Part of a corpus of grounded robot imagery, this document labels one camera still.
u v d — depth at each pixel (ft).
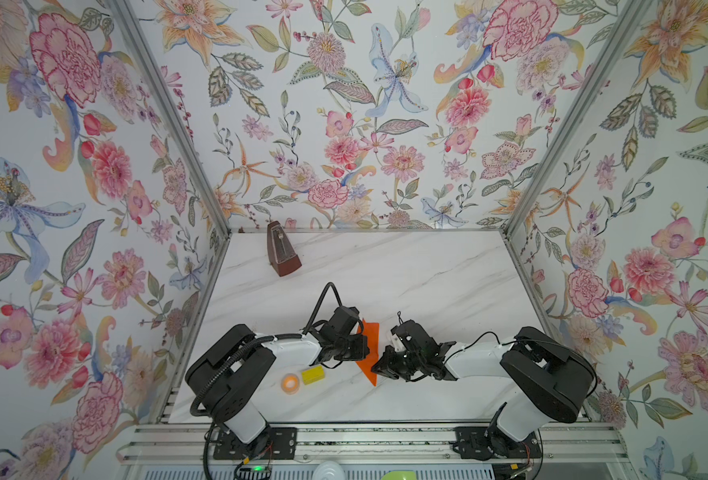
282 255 3.40
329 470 2.18
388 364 2.51
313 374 2.70
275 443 2.40
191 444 2.50
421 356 2.31
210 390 1.36
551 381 1.49
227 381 1.50
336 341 2.34
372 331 3.04
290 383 2.75
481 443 2.42
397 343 2.45
